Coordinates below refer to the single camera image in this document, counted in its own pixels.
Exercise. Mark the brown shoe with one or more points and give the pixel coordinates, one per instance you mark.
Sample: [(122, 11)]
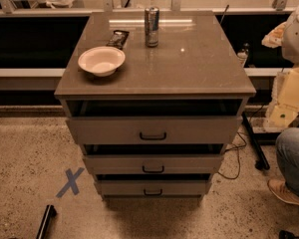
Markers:
[(280, 190)]

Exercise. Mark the blue tape cross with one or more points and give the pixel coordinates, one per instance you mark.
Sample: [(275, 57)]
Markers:
[(71, 183)]

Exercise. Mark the black bar on floor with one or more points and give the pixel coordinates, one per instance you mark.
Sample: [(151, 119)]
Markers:
[(49, 214)]

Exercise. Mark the black snack packet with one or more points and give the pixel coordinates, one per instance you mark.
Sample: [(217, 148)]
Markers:
[(118, 39)]

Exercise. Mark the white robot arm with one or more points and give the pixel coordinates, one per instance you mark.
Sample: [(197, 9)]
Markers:
[(284, 107)]

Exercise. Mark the black object bottom right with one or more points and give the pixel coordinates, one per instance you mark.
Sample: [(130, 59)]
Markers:
[(287, 235)]

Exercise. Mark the grey drawer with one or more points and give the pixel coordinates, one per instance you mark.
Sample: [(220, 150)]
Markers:
[(152, 159), (155, 122), (153, 185)]

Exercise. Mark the small spray bottle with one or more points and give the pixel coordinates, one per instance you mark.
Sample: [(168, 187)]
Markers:
[(243, 54)]

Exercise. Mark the black stand leg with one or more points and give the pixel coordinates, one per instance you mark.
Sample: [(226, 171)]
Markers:
[(262, 162)]

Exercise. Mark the silver blue drink can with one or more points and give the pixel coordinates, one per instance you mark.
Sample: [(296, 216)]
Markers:
[(151, 26)]

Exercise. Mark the white bowl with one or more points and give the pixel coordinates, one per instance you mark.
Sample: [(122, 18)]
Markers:
[(101, 61)]

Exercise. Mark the person leg in jeans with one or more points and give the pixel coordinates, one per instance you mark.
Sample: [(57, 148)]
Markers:
[(287, 152)]

